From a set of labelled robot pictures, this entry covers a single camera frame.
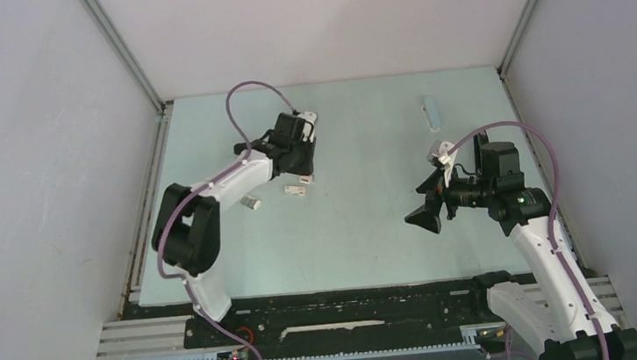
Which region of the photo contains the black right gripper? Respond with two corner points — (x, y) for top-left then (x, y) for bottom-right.
(399, 160), (497, 237)

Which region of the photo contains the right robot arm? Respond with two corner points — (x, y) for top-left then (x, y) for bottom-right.
(404, 142), (637, 360)

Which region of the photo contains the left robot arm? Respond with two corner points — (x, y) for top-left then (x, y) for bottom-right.
(151, 111), (318, 345)

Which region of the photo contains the beige and black large stapler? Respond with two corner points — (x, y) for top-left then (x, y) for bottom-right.
(233, 139), (270, 155)

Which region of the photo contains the white staple box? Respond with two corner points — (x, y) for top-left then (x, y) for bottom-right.
(284, 185), (306, 197)

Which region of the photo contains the open staple box tray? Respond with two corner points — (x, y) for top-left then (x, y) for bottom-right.
(240, 195), (261, 210)

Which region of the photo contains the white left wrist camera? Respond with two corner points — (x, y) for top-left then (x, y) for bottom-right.
(294, 112), (319, 142)

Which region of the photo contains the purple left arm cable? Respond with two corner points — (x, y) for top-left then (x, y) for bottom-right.
(91, 76), (323, 360)

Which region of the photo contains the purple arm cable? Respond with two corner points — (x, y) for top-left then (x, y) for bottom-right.
(91, 76), (323, 360)
(445, 112), (612, 360)

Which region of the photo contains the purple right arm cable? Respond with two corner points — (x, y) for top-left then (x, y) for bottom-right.
(445, 112), (612, 360)

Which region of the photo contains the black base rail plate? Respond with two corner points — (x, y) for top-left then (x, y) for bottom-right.
(123, 270), (535, 360)

